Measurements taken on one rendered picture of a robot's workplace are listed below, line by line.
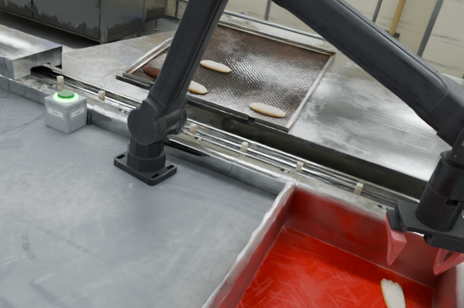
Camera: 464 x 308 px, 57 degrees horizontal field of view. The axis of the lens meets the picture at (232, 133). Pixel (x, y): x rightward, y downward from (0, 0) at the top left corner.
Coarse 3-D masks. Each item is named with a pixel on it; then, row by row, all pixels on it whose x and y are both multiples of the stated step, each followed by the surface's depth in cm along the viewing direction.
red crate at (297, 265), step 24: (288, 240) 83; (312, 240) 84; (264, 264) 76; (288, 264) 77; (312, 264) 78; (336, 264) 79; (360, 264) 80; (264, 288) 71; (288, 288) 72; (312, 288) 73; (336, 288) 74; (360, 288) 75; (408, 288) 77; (432, 288) 78
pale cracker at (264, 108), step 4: (252, 104) 116; (256, 104) 116; (260, 104) 116; (264, 104) 116; (252, 108) 115; (256, 108) 115; (260, 108) 114; (264, 108) 115; (268, 108) 115; (272, 108) 115; (276, 108) 115; (260, 112) 114; (264, 112) 114; (268, 112) 114; (272, 112) 114; (276, 112) 114; (280, 112) 114; (276, 116) 113; (280, 116) 113
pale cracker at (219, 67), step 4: (204, 60) 133; (208, 60) 133; (204, 64) 131; (208, 64) 131; (212, 64) 131; (216, 64) 131; (220, 64) 131; (212, 68) 130; (216, 68) 130; (220, 68) 130; (224, 68) 130; (228, 68) 130; (224, 72) 130; (228, 72) 130
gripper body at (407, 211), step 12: (432, 192) 62; (396, 204) 68; (408, 204) 68; (420, 204) 64; (432, 204) 62; (444, 204) 61; (456, 204) 61; (408, 216) 65; (420, 216) 64; (432, 216) 62; (444, 216) 62; (456, 216) 62; (408, 228) 63; (420, 228) 63; (432, 228) 63; (444, 228) 62; (456, 228) 64
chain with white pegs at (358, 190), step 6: (60, 78) 119; (60, 84) 120; (102, 90) 116; (102, 96) 115; (192, 126) 107; (192, 132) 108; (246, 144) 103; (240, 150) 104; (300, 162) 100; (300, 168) 100; (360, 186) 95; (354, 192) 96
